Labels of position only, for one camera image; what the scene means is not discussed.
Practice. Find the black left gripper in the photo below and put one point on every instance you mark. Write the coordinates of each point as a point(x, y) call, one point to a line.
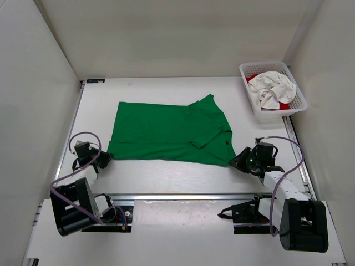
point(106, 157)

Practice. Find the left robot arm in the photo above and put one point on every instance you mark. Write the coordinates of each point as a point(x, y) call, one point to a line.
point(75, 207)

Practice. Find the small dark label sticker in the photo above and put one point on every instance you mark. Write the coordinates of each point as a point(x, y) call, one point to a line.
point(95, 81)

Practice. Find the green polo t shirt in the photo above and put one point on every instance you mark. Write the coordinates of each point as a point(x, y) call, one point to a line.
point(198, 133)

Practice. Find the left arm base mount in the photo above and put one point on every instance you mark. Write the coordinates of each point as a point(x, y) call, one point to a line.
point(116, 215)

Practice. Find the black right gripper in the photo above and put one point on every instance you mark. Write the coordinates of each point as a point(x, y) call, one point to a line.
point(238, 162)

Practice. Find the aluminium front rail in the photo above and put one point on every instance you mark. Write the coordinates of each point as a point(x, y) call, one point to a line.
point(186, 197)

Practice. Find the white t shirt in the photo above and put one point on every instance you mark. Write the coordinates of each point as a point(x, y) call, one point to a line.
point(273, 88)

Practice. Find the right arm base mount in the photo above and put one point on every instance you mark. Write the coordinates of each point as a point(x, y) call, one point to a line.
point(246, 218)

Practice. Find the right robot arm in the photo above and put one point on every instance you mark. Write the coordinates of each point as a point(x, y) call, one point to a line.
point(299, 221)

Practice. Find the white plastic mesh basket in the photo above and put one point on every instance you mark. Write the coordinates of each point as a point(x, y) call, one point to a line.
point(298, 104)

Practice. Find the red t shirt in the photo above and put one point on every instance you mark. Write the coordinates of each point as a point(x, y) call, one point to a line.
point(283, 106)

